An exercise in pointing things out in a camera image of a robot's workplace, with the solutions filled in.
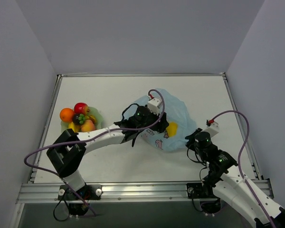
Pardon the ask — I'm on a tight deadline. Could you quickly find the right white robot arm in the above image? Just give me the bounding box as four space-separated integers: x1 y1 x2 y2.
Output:
185 128 285 228

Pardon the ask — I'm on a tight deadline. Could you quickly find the yellow fake banana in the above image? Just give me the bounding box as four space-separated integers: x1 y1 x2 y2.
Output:
68 115 97 133

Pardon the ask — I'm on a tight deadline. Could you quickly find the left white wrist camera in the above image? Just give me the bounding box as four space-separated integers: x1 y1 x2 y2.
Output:
147 98 162 115

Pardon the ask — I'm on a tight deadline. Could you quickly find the orange fake peach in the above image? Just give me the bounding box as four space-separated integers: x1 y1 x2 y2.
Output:
81 120 96 132

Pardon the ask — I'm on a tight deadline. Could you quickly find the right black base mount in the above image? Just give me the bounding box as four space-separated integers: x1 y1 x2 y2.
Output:
186 182 223 217

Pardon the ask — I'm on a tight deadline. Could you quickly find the aluminium front rail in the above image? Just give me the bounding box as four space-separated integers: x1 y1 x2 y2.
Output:
16 181 274 204

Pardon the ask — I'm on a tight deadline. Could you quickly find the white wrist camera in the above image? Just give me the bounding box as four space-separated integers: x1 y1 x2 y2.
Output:
204 120 219 138
147 98 162 115

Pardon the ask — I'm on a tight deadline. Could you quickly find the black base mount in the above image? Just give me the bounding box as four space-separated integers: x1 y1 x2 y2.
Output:
53 184 102 222
186 182 223 217

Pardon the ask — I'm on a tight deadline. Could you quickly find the red fake apple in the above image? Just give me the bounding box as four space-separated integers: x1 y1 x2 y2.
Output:
74 102 90 115

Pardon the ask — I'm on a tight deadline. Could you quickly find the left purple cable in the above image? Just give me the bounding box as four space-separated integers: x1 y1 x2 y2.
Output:
23 89 166 175

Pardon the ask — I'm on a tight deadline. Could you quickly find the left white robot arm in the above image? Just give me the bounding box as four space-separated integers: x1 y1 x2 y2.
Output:
47 105 169 199

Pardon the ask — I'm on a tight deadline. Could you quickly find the yellow fake fruit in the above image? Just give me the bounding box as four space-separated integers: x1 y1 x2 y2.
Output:
166 122 178 137

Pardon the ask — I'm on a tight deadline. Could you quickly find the green glass bowl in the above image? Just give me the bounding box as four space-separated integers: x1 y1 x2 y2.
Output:
60 106 103 132

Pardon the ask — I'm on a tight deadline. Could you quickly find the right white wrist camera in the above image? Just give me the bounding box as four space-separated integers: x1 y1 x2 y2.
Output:
204 120 219 138

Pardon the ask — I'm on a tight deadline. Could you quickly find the blue translucent plastic bag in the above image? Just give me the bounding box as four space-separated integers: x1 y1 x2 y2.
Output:
130 88 197 152

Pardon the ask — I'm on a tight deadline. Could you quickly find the small orange fake fruit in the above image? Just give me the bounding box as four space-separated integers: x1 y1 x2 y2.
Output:
59 108 75 123

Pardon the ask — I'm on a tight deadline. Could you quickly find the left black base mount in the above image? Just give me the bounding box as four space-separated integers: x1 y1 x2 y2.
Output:
53 184 102 222

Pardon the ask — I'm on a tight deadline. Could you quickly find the dark red fake fruit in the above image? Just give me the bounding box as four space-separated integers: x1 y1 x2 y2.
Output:
72 114 87 125

